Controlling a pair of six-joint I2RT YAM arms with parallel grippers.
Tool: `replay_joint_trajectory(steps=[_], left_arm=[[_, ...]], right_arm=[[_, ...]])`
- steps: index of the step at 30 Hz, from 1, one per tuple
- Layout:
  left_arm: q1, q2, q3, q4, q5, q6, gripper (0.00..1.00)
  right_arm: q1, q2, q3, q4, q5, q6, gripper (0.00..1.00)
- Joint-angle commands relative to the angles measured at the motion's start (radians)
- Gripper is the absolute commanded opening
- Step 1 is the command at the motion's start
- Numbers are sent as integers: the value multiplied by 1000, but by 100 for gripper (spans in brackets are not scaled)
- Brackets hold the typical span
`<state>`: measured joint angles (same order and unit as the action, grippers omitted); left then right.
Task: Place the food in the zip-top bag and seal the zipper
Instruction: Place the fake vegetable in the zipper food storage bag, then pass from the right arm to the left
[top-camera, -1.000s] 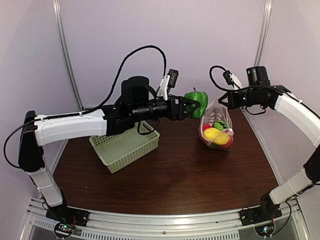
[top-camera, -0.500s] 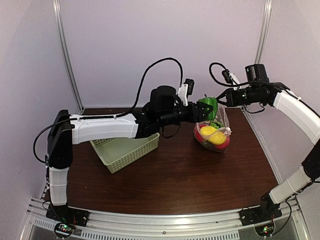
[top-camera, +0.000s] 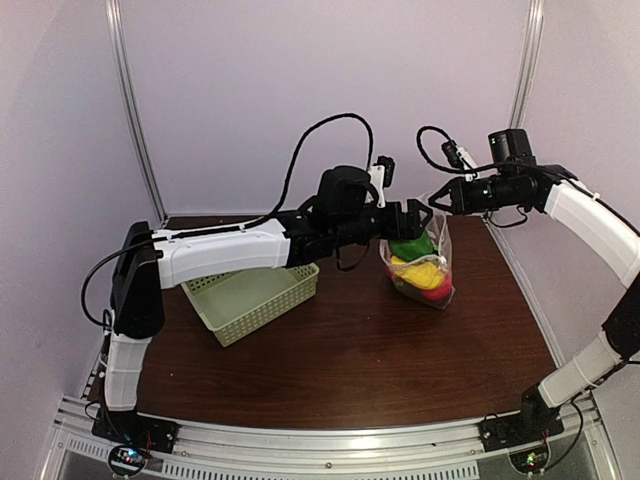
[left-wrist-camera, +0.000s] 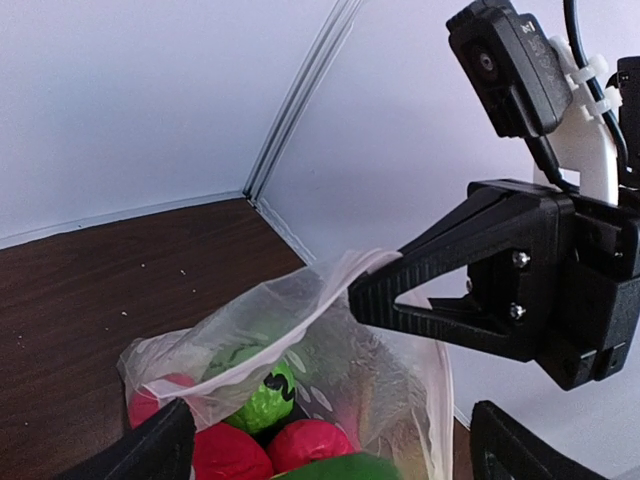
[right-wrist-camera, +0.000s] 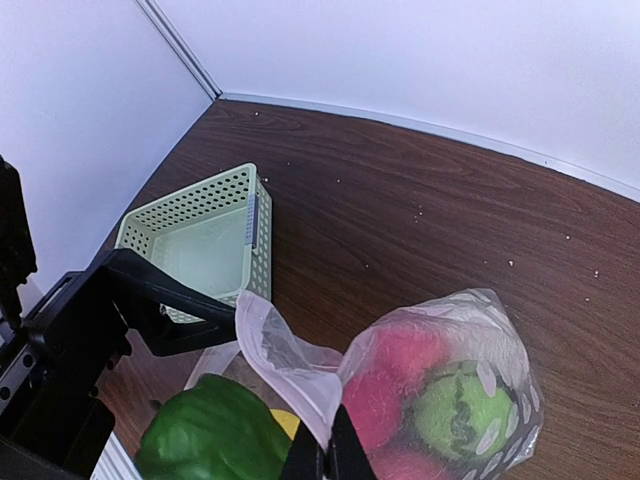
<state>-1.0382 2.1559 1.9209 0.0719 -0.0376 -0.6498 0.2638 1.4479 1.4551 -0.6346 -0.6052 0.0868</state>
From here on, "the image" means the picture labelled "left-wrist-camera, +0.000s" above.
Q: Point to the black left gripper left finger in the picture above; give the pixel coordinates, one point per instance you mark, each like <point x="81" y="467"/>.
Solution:
<point x="160" y="448"/>

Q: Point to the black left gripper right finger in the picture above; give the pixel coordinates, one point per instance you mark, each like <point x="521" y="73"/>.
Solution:
<point x="502" y="448"/>

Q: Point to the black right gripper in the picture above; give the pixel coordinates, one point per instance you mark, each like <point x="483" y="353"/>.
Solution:
<point x="596" y="305"/>

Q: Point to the red toy strawberry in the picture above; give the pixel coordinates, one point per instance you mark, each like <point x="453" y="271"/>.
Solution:
<point x="144" y="404"/>

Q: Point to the red toy tomato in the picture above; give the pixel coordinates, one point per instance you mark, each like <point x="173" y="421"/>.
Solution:
<point x="225" y="452"/>

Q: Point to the green toy cabbage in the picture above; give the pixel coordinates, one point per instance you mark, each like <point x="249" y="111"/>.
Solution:
<point x="270" y="403"/>

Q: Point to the red toy apple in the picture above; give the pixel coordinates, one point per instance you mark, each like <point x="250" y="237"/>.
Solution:
<point x="305" y="441"/>

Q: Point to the clear zip top bag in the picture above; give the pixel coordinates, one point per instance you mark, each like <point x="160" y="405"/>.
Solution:
<point x="392" y="394"/>

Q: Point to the green toy bell pepper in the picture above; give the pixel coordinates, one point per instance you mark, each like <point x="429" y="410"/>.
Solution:
<point x="358" y="466"/>

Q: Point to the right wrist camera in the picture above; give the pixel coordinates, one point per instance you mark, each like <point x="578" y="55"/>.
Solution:
<point x="545" y="91"/>

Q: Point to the right aluminium corner post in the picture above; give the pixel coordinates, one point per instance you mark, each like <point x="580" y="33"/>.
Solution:
<point x="323" y="51"/>

